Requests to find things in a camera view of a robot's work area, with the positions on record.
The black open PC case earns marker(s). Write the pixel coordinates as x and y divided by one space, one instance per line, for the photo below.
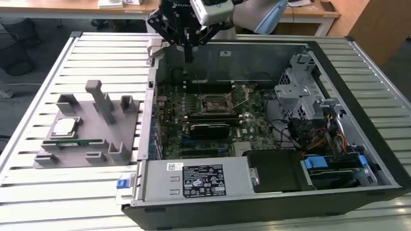
225 216

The green RAM stick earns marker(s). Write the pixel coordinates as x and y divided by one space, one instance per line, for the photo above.
84 142

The black mesh wastebasket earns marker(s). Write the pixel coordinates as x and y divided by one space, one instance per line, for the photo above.
27 31
16 60

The silver CPU green board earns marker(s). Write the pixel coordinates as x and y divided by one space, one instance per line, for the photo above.
66 127

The CPU socket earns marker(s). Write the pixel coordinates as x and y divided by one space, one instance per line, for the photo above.
214 104

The blue case latch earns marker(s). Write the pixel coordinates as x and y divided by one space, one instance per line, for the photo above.
123 184

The black office chair base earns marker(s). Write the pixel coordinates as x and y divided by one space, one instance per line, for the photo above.
106 22

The black expansion slot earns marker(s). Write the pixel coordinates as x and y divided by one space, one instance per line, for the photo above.
199 152

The silver metal drive cage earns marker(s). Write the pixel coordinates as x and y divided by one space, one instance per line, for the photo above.
289 93

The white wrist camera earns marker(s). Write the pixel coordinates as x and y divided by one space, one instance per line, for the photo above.
214 14

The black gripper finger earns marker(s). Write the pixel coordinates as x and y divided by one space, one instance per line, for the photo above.
207 33
167 29

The white metal table foot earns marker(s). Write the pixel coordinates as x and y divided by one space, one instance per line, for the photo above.
6 92

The white cardboard box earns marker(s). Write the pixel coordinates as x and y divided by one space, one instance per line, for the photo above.
111 3

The silver power supply black label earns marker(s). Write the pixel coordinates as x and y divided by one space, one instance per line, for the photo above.
161 183

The black plastic fan shroud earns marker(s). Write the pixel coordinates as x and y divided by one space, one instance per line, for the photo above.
277 168

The grey plastic parts rack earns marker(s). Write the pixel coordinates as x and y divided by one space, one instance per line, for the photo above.
96 134

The green motherboard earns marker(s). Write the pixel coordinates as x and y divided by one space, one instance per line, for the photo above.
257 108

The brown wooden cabinet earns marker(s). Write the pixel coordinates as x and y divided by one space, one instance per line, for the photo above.
379 29

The silver chipset heatsink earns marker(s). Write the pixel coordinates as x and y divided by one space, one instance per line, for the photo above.
242 148

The blue disk carrier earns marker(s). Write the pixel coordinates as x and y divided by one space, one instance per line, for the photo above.
317 163

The white box black print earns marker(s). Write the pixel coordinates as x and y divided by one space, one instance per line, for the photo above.
133 2

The black RAM slot bank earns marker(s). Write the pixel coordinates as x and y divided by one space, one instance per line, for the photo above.
209 86
211 119

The black rear case fan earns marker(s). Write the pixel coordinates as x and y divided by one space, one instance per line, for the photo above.
178 75

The blue plastic clip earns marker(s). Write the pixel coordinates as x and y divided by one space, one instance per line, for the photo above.
362 161

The wooden desk white frame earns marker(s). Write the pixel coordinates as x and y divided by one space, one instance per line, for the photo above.
48 8
301 13

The black graphics card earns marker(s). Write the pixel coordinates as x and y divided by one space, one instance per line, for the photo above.
209 132

